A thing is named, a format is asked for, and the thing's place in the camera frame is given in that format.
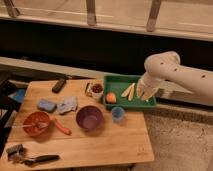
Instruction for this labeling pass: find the small blue cup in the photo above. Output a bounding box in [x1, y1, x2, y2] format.
[111, 107, 125, 122]

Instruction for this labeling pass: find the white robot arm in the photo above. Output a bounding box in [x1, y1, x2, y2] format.
[136, 51, 213, 103]

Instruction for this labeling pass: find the orange fruit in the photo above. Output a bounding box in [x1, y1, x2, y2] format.
[106, 92, 117, 104]

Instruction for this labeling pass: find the green tray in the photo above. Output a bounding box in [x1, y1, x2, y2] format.
[103, 75, 157, 110]

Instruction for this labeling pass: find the metal spoon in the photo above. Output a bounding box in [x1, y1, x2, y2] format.
[12, 122, 48, 129]

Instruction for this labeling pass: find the grey blue cloth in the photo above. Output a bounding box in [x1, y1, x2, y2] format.
[57, 96, 78, 114]

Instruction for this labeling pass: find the blue sponge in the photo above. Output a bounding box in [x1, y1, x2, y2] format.
[37, 99, 56, 113]

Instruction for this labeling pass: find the blue object at left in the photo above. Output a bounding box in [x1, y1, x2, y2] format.
[11, 89, 26, 103]

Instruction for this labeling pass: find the purple bowl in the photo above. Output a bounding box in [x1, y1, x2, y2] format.
[76, 106, 104, 131]

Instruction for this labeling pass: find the wooden cutting board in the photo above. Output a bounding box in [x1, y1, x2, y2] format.
[5, 80, 154, 170]

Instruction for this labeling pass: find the black handled brush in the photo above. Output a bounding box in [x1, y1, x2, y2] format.
[5, 143, 61, 167]

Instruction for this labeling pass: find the black rectangular block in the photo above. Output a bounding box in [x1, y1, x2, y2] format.
[52, 78, 66, 93]

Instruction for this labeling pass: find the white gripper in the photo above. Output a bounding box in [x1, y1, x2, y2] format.
[136, 72, 163, 101]

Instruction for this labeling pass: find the yellow banana slice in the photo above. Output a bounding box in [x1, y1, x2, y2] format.
[128, 86, 135, 101]
[121, 83, 135, 97]

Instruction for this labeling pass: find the white cup with dark contents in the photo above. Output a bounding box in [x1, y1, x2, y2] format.
[85, 83, 103, 100]

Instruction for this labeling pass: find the orange red bowl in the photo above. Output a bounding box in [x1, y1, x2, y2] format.
[23, 111, 50, 137]

